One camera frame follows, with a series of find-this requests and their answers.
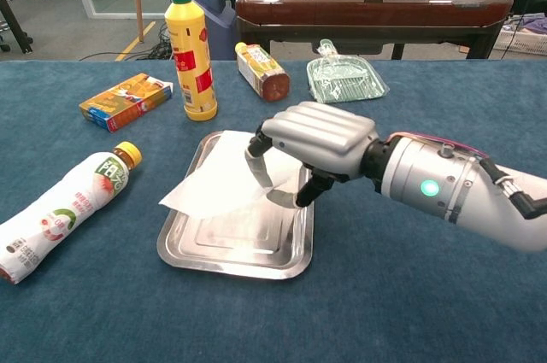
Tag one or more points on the green dustpan brush set wrapped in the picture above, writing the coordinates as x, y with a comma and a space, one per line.
342, 81

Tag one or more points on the white paper napkin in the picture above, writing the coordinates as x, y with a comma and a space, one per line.
213, 183

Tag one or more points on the brown mahjong table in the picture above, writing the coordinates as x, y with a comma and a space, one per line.
367, 8

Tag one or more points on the yellow bottle with green cap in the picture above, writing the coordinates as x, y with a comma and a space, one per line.
192, 64

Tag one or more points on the orange and blue carton box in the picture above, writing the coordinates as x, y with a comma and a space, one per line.
124, 102

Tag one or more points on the black tripod leg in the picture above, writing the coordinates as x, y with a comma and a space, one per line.
15, 25

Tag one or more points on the blue table cloth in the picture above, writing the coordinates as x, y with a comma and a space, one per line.
384, 294

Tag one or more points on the white drink bottle yellow cap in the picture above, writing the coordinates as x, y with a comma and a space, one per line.
64, 209

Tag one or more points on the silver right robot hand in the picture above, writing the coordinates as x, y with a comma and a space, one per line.
325, 136

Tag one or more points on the silver metal tray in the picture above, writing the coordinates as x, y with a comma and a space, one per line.
239, 247

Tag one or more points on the white plastic basket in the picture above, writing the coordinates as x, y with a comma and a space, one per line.
521, 40

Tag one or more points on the brown tea bottle yellow label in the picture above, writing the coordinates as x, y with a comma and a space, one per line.
260, 70

